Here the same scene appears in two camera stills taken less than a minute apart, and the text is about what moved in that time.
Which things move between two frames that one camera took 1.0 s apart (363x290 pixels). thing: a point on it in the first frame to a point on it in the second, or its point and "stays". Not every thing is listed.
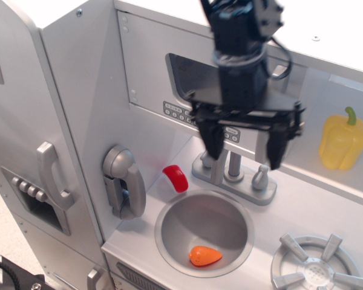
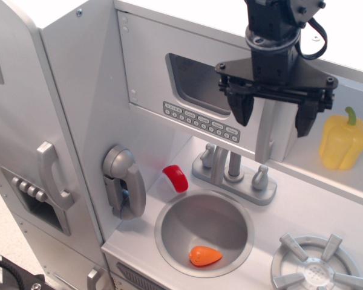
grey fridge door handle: (45, 154) stays
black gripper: (243, 98) to (279, 75)
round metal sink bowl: (204, 217) stays
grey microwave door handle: (262, 139) stays
